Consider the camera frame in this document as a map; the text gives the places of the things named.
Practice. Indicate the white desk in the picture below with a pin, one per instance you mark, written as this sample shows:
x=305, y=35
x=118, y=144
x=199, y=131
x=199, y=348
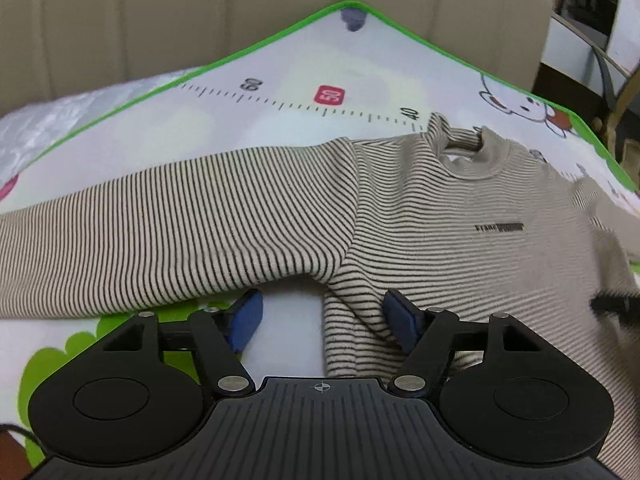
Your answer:
x=567, y=52

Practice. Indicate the beige striped sweater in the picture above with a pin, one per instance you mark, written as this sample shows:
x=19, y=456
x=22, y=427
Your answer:
x=280, y=225

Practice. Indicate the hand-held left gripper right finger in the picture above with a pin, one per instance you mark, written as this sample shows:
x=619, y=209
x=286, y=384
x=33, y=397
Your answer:
x=400, y=321

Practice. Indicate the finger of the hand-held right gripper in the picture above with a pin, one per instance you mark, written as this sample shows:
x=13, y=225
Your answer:
x=615, y=304

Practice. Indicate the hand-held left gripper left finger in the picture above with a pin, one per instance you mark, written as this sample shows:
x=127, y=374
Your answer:
x=246, y=319

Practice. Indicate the clear plastic sheet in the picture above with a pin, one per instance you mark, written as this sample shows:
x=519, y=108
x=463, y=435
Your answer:
x=55, y=120

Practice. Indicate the black computer monitor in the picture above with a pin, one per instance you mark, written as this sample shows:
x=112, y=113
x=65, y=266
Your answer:
x=590, y=5

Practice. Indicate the beige padded headboard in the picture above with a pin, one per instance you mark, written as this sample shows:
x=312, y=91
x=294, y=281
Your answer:
x=200, y=15

